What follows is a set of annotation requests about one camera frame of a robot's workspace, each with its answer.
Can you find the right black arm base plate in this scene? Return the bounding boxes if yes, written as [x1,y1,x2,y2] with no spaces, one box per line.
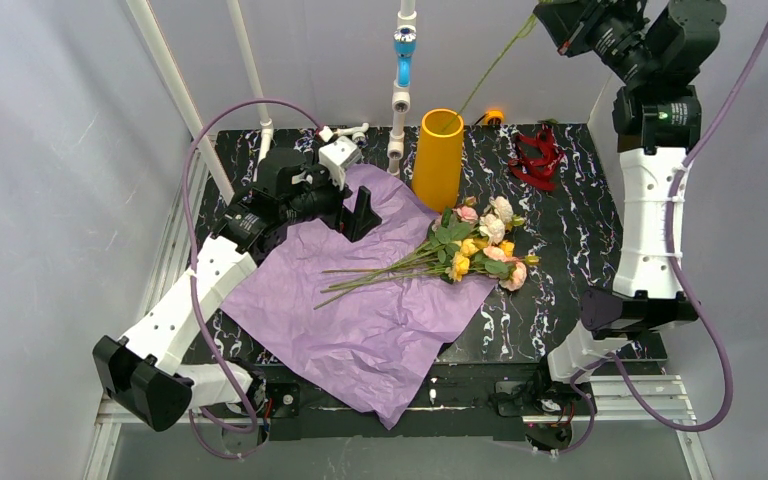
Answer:
[489,380,590,421]

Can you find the yellow cylindrical vase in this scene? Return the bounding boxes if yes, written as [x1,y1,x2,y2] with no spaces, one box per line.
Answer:
[411,108,464,213]

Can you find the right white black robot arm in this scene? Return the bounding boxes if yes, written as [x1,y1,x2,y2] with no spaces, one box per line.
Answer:
[534,1,726,383]

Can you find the red printed ribbon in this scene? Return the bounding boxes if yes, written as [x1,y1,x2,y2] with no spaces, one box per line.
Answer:
[507,123,564,193]

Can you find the pink paper flower bouquet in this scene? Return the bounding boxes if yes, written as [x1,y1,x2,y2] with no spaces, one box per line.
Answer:
[316,196,540,309]

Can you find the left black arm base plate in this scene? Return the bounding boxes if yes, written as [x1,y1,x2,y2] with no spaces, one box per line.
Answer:
[201,380,302,421]

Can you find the aluminium extrusion frame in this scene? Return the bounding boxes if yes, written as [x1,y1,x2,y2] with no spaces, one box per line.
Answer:
[83,132,715,480]

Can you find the blue pipe valve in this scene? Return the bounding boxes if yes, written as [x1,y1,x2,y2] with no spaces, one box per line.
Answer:
[393,25,417,87]

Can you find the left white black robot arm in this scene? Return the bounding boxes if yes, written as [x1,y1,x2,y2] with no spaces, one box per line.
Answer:
[92,137,381,432]

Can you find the pink rose flower stem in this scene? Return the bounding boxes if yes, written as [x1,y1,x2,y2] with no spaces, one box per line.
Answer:
[439,0,577,134]

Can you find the small white pipe elbow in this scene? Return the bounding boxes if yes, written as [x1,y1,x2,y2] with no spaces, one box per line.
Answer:
[334,122,370,147]

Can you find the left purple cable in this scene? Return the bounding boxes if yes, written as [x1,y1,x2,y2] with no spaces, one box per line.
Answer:
[181,97,334,461]

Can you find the purple pink wrapping paper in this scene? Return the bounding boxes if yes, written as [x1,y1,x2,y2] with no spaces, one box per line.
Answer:
[221,164,495,428]

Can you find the white PVC pipe frame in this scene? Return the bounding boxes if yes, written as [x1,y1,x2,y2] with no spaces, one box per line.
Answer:
[126,1,417,202]

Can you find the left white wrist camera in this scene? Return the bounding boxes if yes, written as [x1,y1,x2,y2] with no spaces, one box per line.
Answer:
[318,136,362,190]

